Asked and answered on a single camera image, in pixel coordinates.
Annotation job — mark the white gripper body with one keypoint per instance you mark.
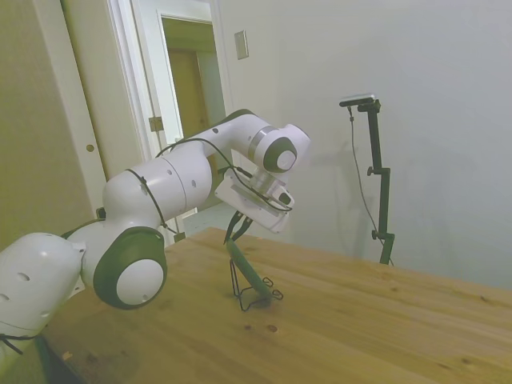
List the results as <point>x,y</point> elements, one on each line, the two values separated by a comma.
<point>256,210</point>

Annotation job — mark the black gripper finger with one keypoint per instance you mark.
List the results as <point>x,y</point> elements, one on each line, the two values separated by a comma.
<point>231,228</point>
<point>243,227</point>

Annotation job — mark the green round plate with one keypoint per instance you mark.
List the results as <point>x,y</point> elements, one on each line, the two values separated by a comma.
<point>248,272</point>

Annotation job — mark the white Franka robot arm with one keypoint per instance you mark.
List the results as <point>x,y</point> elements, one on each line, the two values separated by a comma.
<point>160,192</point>

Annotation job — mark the metal door hinge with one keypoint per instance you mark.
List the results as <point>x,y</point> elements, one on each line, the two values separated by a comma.
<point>156,124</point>

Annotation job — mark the brown wooden hallway door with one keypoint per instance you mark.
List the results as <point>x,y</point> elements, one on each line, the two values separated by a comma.
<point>188,92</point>

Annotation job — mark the round closet door knob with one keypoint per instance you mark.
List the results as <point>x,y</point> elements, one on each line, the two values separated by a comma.
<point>90,147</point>

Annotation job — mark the white open door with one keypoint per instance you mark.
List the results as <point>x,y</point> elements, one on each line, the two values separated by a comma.
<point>140,80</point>

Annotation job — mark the beige closet door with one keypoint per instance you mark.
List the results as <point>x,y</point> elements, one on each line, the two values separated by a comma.
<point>80,80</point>

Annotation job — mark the black camera stand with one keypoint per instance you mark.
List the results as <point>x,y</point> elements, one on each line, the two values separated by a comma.
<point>380,188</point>

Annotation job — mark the grey exterior camera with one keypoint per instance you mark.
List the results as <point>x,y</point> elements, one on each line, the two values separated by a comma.
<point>358,99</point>

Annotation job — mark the grey wall switch plate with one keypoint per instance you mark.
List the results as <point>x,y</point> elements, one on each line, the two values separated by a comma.
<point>241,45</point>

